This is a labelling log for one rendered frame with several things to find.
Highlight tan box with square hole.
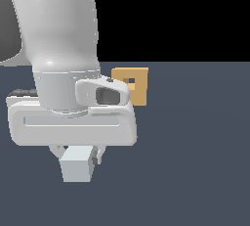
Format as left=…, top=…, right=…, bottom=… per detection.
left=110, top=67, right=149, bottom=108

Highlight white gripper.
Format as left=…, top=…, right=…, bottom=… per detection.
left=6, top=88, right=138, bottom=166

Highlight pale grey square peg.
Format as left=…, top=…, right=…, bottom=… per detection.
left=59, top=146, right=96, bottom=183

